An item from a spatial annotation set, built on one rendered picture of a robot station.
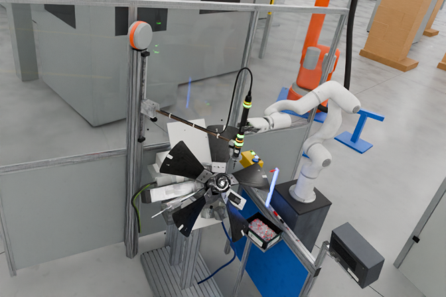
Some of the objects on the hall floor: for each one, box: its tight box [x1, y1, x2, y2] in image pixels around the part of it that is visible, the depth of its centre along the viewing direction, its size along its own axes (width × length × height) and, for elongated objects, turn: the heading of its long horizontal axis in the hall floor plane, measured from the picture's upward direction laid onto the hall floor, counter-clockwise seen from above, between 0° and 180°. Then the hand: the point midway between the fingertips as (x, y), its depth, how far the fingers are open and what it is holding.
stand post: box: [169, 224, 185, 267], centre depth 269 cm, size 4×9×115 cm, turn 103°
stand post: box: [179, 227, 202, 290], centre depth 259 cm, size 4×9×91 cm, turn 103°
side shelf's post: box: [165, 224, 173, 247], centre depth 294 cm, size 4×4×83 cm
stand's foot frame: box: [141, 241, 224, 297], centre depth 287 cm, size 62×46×8 cm
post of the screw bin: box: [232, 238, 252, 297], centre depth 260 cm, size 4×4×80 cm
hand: (242, 126), depth 201 cm, fingers closed on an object, 4 cm apart
